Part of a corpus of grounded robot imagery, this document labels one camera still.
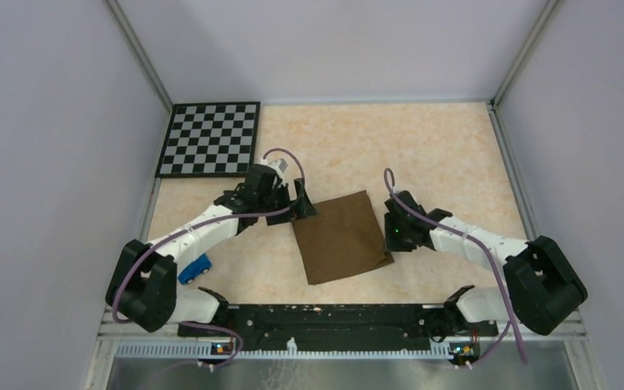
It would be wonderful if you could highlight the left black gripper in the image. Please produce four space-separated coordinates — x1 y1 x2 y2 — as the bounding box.
258 178 318 226

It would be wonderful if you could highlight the brown cloth napkin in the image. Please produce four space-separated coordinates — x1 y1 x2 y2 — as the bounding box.
292 191 394 285

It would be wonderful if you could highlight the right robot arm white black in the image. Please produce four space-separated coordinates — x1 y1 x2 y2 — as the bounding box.
384 191 588 336

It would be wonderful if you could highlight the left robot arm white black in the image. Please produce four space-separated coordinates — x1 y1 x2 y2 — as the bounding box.
105 160 316 336

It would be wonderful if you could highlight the blue toy car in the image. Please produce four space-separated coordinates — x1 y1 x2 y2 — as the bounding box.
177 253 212 285

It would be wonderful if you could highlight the black white checkerboard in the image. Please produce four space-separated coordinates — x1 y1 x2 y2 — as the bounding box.
155 102 261 179

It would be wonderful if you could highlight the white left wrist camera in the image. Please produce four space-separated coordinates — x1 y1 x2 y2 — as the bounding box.
259 158 288 177

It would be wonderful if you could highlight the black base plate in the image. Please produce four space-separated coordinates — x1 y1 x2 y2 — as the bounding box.
177 302 499 353

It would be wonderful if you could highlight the aluminium frame rail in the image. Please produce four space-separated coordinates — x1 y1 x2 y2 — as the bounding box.
96 304 587 362

